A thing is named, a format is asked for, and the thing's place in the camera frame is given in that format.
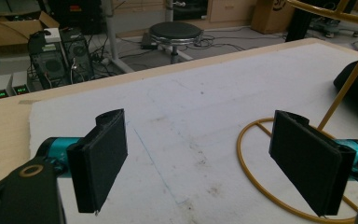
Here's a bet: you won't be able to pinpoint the wheeled metal base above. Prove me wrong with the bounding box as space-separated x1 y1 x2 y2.
309 17 358 39

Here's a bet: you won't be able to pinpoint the yellow metal wire stand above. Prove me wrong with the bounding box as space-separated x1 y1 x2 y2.
236 0 358 224

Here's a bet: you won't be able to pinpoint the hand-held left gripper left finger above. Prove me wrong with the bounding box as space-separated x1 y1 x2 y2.
36 108 129 215

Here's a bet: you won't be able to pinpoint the grey metal stand post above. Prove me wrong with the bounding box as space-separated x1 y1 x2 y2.
165 0 175 22

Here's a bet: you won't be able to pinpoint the white power supply unit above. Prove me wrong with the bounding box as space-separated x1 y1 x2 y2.
0 74 13 100
11 70 31 96

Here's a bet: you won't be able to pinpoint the white metal stand leg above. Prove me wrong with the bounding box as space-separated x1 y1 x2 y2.
101 0 134 74

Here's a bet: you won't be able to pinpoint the wooden cabinet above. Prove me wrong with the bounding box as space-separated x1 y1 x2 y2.
111 0 257 31

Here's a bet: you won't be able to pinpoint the black computer tower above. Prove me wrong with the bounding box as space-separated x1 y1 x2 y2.
60 29 94 83
27 43 69 90

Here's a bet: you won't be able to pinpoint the black floor cables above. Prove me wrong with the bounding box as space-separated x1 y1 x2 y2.
192 34 287 52

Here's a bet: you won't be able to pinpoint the black pillar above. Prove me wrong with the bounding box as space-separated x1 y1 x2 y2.
284 6 316 43

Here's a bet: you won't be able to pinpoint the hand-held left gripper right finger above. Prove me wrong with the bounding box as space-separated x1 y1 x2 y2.
268 109 358 217

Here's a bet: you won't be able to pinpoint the closed cardboard box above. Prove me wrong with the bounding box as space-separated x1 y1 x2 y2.
250 0 296 35

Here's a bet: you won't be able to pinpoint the black equipment rack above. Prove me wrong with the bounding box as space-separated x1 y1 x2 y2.
48 0 103 35

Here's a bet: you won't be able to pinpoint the open cardboard box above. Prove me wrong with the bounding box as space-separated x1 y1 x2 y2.
0 10 60 55

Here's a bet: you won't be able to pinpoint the round black stool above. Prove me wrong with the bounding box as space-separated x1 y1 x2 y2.
148 21 204 64

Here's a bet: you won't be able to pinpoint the small white box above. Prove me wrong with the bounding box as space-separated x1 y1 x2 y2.
43 27 62 44

